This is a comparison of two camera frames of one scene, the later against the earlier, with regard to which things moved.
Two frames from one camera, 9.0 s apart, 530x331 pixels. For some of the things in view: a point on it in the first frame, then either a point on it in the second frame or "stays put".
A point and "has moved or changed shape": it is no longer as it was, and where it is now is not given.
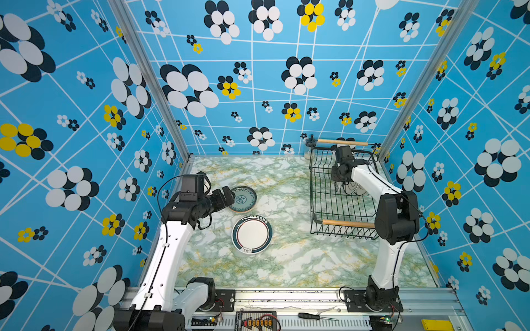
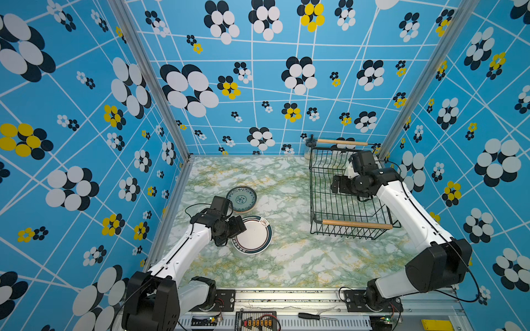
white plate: [350, 187] has moved or changed shape
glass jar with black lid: [310, 149] stays put
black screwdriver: [313, 316] stays put
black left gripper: [221, 202] -> [238, 227]
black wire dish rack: [339, 209] stays put
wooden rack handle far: [344, 142] stays put
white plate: [245, 199] stays put
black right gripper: [333, 177] -> [342, 181]
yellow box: [430, 325] stays put
